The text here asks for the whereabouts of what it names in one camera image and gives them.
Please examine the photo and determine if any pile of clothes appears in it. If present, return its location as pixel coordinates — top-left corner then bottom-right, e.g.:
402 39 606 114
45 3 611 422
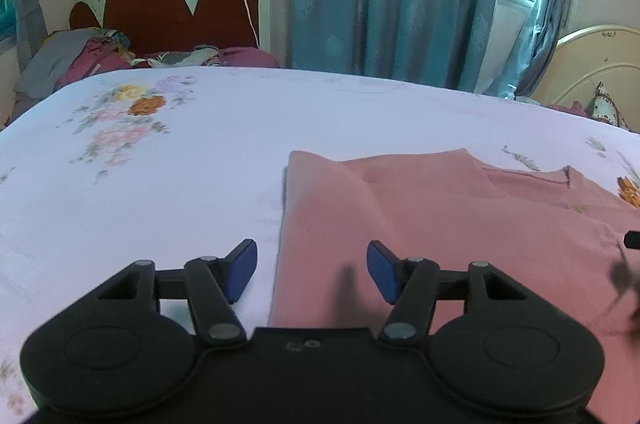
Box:
3 28 279 126

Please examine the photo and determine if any floral white bed sheet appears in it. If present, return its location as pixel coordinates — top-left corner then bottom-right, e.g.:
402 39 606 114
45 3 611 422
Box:
1 66 639 423

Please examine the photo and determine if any red heart-shaped headboard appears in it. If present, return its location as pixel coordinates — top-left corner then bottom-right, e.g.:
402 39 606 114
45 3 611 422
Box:
68 0 271 54

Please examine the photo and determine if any patterned pillow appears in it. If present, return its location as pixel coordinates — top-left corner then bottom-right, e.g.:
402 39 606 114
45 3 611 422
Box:
546 80 634 131

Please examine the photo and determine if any pink long-sleeve sweater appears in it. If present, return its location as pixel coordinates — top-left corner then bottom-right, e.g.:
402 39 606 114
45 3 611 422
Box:
270 150 639 423

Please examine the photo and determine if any cream arched headboard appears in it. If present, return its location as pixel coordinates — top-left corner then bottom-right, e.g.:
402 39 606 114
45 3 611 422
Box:
532 24 639 132

